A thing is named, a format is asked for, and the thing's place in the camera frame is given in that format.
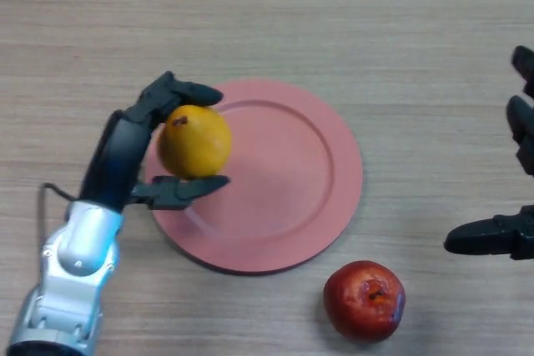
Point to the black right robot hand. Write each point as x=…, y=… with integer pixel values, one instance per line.
x=500, y=239

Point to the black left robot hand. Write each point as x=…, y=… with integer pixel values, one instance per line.
x=119, y=151

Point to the yellow pear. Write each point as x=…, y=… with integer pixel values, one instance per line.
x=196, y=143

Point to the pink round plate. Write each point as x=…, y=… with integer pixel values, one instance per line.
x=275, y=181

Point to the red apple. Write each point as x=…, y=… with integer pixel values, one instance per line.
x=359, y=306

